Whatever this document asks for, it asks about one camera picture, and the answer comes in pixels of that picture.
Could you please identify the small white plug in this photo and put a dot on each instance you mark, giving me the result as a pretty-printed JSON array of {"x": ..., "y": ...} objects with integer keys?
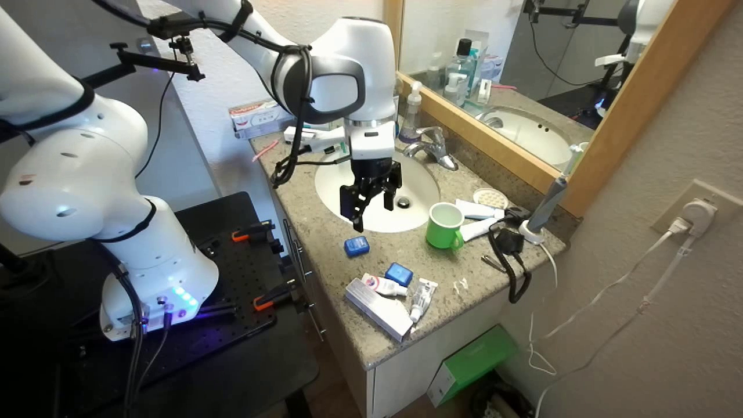
[{"x": 678, "y": 227}]

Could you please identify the wall mirror glass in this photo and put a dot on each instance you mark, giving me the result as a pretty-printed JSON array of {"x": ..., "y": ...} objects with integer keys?
[{"x": 541, "y": 70}]

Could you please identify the wooden mirror frame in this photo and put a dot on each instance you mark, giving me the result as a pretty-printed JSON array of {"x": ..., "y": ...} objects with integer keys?
[{"x": 651, "y": 101}]

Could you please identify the green cardboard box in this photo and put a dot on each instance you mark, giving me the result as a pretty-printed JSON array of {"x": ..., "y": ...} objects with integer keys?
[{"x": 472, "y": 363}]

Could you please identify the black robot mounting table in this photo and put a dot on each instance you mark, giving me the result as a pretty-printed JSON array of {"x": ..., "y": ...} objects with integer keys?
[{"x": 241, "y": 339}]

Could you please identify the white vanity cabinet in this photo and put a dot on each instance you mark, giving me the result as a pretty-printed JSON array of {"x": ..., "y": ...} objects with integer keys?
[{"x": 403, "y": 378}]

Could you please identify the orange black clamp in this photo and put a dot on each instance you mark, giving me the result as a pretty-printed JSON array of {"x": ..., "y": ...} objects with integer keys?
[
  {"x": 251, "y": 233},
  {"x": 270, "y": 297}
]

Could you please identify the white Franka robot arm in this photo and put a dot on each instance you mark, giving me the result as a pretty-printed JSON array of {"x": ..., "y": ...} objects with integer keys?
[{"x": 78, "y": 177}]

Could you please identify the round beige soap dish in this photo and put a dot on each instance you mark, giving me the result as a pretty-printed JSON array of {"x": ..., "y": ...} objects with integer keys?
[{"x": 492, "y": 197}]

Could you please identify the large white plug adapter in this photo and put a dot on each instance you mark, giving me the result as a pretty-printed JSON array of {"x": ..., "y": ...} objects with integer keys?
[{"x": 701, "y": 214}]

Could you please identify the white wall outlet plate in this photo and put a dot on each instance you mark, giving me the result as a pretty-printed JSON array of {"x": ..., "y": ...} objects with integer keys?
[{"x": 724, "y": 200}]

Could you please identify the crumpled silver toothpaste tube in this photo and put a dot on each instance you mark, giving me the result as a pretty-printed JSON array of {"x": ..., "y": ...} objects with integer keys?
[{"x": 422, "y": 296}]

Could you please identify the small white red tube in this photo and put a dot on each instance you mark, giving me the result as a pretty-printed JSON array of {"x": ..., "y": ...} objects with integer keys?
[{"x": 387, "y": 285}]

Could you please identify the thin red stick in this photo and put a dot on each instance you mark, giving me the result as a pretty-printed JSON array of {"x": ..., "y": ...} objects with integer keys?
[{"x": 265, "y": 149}]

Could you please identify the white oval sink basin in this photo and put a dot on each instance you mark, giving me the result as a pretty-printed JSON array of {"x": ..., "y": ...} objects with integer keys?
[{"x": 420, "y": 189}]

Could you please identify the chrome sink faucet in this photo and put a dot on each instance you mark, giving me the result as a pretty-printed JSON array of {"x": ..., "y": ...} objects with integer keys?
[{"x": 431, "y": 145}]

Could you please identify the green mug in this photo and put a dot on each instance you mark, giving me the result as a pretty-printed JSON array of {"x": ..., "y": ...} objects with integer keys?
[{"x": 445, "y": 227}]

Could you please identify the white blue toothpaste carton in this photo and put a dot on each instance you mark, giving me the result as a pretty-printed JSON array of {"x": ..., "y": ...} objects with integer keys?
[{"x": 259, "y": 117}]

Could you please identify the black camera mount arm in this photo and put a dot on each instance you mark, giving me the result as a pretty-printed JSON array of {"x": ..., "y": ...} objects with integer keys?
[{"x": 148, "y": 60}]

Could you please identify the grey electric toothbrush on charger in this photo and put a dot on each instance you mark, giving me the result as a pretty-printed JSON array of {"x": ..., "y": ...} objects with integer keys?
[{"x": 548, "y": 204}]

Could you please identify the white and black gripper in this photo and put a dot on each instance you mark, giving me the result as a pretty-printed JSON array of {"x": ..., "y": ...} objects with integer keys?
[{"x": 372, "y": 151}]

